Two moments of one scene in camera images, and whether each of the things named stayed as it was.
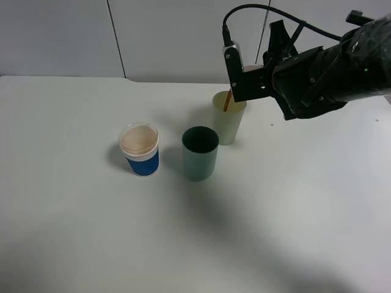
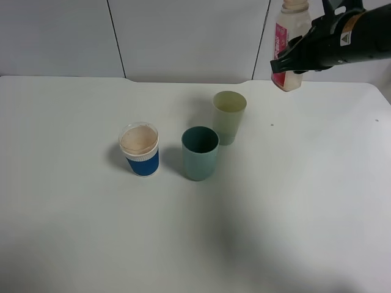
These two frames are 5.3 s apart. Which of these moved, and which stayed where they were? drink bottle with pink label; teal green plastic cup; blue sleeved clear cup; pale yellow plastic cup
Moved: drink bottle with pink label
Stayed: teal green plastic cup; blue sleeved clear cup; pale yellow plastic cup
